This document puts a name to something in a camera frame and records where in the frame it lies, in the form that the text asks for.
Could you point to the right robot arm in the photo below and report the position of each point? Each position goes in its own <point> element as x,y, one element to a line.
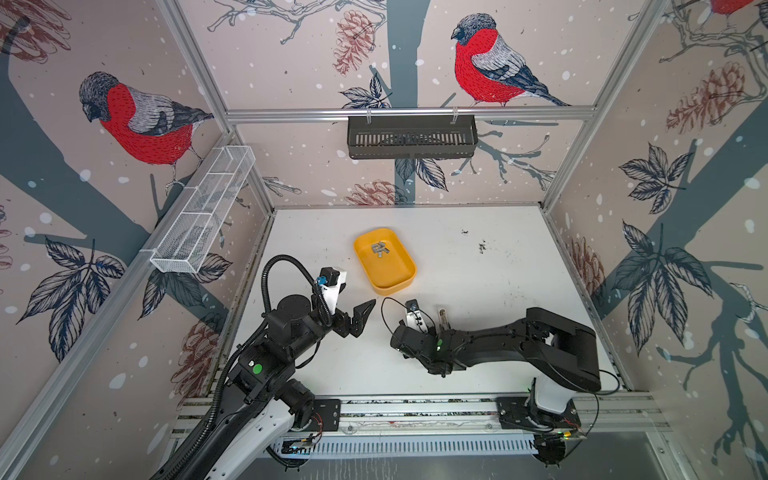
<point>562,350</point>

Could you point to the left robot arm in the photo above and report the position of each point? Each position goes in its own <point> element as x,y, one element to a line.
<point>257,398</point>

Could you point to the metal stapler base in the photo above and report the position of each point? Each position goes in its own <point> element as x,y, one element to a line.
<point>443,323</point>

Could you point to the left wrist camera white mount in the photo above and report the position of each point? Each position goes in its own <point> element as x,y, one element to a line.
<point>331,282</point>

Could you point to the white wire mesh shelf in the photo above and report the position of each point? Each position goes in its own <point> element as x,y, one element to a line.
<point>193,232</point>

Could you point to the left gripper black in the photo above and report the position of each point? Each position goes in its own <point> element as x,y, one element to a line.
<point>358,321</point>

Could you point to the staple strips pile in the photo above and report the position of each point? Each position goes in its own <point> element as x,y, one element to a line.
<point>380,249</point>

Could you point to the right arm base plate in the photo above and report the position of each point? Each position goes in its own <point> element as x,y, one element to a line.
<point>521,413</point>

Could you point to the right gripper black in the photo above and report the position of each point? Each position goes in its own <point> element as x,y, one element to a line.
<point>430,331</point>

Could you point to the yellow plastic tray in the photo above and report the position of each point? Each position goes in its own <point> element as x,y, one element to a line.
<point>391,273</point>

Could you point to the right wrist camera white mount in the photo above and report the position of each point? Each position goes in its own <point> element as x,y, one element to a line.
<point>414,318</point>

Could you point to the aluminium rail front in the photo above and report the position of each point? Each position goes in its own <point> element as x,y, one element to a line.
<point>479,413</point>

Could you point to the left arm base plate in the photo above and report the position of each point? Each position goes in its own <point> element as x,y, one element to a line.
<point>320,415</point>

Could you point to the black hanging wire basket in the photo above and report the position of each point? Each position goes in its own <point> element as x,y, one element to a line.
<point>412,137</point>

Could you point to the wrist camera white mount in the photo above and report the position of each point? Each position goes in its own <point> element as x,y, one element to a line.
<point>331,282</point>
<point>414,318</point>

